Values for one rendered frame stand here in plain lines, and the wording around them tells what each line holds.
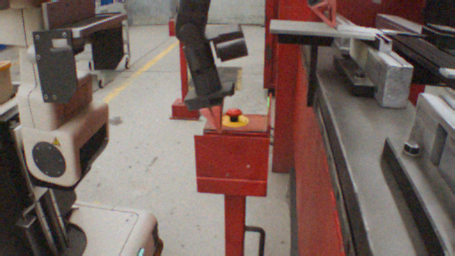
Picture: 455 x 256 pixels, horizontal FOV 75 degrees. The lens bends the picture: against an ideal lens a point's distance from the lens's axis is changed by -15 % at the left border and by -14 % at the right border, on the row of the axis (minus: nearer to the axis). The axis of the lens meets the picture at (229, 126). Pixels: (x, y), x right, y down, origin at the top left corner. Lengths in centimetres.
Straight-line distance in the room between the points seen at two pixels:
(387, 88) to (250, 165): 34
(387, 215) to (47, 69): 68
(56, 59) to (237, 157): 44
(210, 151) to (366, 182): 37
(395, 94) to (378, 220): 40
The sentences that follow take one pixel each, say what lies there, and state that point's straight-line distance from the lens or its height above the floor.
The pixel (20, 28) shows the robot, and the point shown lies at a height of 105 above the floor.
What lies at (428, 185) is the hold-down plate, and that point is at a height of 90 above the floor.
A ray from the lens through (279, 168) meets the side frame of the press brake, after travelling 209.
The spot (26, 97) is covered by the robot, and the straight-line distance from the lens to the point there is 86.
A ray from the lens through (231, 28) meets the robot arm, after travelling 69.
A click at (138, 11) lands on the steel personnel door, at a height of 36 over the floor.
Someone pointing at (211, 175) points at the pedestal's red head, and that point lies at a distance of 77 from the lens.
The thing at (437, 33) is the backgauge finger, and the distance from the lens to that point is 99.
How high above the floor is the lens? 113
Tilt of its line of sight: 25 degrees down
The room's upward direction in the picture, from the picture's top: straight up
